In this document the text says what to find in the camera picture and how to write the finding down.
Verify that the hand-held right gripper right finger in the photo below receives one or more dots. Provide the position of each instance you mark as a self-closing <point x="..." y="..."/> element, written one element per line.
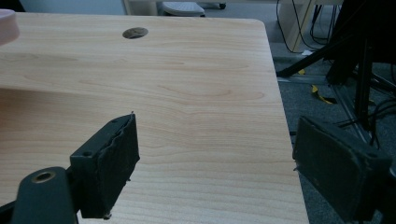
<point x="333" y="174"/>

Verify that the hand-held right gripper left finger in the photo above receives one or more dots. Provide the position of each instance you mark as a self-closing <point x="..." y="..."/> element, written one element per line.
<point x="106" y="161"/>

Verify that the yellow floor tape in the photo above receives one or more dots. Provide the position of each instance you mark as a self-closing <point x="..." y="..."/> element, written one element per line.
<point x="320" y="95"/>

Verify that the black tripod stand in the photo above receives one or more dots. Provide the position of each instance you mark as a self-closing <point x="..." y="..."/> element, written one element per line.
<point x="355" y="56"/>

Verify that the beige desk leg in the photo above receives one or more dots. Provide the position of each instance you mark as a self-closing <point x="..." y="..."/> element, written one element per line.
<point x="295" y="21"/>

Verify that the pink round object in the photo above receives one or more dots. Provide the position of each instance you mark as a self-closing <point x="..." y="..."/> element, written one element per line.
<point x="7" y="26"/>

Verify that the grey office chair base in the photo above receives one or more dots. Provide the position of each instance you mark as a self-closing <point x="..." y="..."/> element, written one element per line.
<point x="182" y="8"/>

